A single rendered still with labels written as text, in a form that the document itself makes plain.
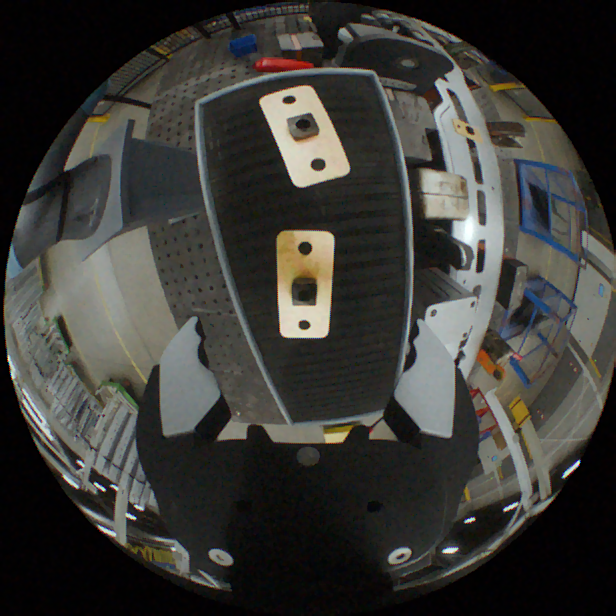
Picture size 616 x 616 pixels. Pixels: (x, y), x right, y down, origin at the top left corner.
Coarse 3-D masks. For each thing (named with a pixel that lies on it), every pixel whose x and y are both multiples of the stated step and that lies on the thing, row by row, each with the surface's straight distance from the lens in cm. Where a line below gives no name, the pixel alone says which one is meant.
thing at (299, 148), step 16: (272, 96) 16; (288, 96) 16; (304, 96) 16; (272, 112) 16; (288, 112) 15; (304, 112) 15; (320, 112) 15; (272, 128) 15; (288, 128) 15; (320, 128) 15; (288, 144) 14; (304, 144) 14; (320, 144) 14; (336, 144) 14; (288, 160) 14; (304, 160) 14; (336, 160) 14; (304, 176) 14; (320, 176) 14; (336, 176) 14
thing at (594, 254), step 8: (584, 232) 820; (584, 240) 815; (592, 240) 814; (584, 248) 844; (592, 248) 810; (600, 248) 811; (592, 256) 886; (600, 256) 807; (608, 256) 810; (600, 264) 912; (608, 264) 807; (608, 272) 918
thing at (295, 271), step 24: (288, 240) 14; (312, 240) 14; (288, 264) 14; (312, 264) 14; (288, 288) 15; (312, 288) 14; (288, 312) 16; (312, 312) 16; (288, 336) 17; (312, 336) 17
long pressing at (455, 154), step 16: (448, 80) 57; (464, 80) 65; (448, 96) 50; (464, 96) 56; (432, 112) 43; (448, 112) 46; (464, 112) 51; (480, 112) 58; (448, 128) 43; (480, 128) 53; (448, 144) 41; (464, 144) 45; (480, 144) 49; (448, 160) 39; (464, 160) 43; (480, 160) 47; (496, 160) 54; (464, 176) 42; (496, 176) 51; (496, 192) 50; (496, 208) 49; (448, 224) 39; (464, 224) 41; (496, 224) 49; (464, 240) 41; (496, 240) 50; (496, 256) 51; (448, 272) 41; (464, 272) 43; (480, 272) 48; (496, 272) 52; (480, 288) 50; (496, 288) 55; (480, 304) 52; (480, 320) 55; (480, 336) 60; (464, 352) 59; (464, 368) 66
